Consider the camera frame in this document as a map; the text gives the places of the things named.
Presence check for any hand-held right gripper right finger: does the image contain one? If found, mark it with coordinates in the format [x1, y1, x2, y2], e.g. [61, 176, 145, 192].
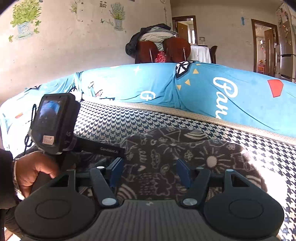
[176, 158, 253, 207]

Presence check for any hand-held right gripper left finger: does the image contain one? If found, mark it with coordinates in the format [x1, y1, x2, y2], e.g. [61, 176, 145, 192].
[48, 158, 125, 208]

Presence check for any grey patterned fleece jacket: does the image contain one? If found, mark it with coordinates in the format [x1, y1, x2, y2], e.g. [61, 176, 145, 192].
[76, 126, 268, 202]

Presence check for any person's left hand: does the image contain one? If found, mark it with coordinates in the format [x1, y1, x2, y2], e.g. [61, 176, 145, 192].
[15, 151, 61, 198]

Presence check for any houndstooth sofa seat cover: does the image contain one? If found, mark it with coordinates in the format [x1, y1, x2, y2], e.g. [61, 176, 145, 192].
[69, 99, 296, 241]

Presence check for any blue printed sofa cover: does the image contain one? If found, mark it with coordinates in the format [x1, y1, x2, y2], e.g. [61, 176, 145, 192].
[0, 61, 296, 153]

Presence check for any brown wooden chair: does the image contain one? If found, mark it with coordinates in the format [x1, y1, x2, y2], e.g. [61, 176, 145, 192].
[135, 40, 158, 64]
[163, 37, 191, 63]

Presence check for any red floral cloth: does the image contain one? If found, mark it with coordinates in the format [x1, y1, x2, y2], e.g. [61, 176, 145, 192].
[154, 51, 167, 63]

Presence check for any person's dark clothing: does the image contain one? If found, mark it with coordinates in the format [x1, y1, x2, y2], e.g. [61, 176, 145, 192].
[0, 209, 23, 239]

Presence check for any table with white tablecloth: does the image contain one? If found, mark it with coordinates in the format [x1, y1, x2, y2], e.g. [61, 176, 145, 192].
[191, 45, 212, 63]

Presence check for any pile of padded coats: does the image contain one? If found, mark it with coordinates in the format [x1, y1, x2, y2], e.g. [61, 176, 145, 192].
[125, 23, 178, 56]

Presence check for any dark dining chair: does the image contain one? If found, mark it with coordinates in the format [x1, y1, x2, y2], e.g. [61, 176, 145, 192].
[209, 46, 218, 64]

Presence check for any silver refrigerator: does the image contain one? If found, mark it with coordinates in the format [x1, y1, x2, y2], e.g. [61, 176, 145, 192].
[275, 5, 296, 82]

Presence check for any green plant wall sticker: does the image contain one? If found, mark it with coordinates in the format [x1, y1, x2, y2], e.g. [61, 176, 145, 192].
[9, 0, 42, 42]

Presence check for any lavender pot wall sticker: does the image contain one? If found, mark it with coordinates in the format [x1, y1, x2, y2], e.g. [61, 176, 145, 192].
[110, 2, 126, 32]

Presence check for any wooden door with dark frame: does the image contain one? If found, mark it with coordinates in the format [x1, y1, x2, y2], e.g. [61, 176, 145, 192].
[172, 16, 198, 44]
[252, 19, 279, 77]

